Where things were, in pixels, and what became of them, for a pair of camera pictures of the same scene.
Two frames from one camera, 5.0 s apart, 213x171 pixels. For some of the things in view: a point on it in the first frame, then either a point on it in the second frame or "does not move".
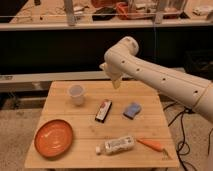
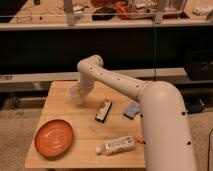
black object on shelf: [104, 13] does not move
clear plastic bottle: [121, 144] does not move
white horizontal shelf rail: [57, 76] does not move
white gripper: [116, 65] -> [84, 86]
